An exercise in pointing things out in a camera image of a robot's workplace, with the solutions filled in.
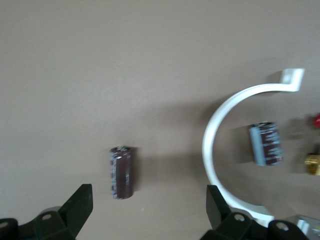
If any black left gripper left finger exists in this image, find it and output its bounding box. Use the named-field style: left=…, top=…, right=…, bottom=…
left=0, top=183, right=94, bottom=240

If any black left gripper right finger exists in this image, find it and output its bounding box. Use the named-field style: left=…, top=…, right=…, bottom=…
left=199, top=184, right=308, bottom=240

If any dark brown relay block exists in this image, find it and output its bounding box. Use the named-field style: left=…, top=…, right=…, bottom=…
left=109, top=145, right=137, bottom=200

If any small black terminal block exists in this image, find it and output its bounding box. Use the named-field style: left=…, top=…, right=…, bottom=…
left=248, top=121, right=285, bottom=167

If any white curved pipe clamp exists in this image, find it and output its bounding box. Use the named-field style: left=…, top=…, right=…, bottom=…
left=201, top=67, right=306, bottom=227

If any brown table mat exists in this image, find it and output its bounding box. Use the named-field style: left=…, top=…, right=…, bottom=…
left=0, top=0, right=320, bottom=240

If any brass valve red handle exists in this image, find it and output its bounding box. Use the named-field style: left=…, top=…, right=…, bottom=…
left=304, top=112, right=320, bottom=176

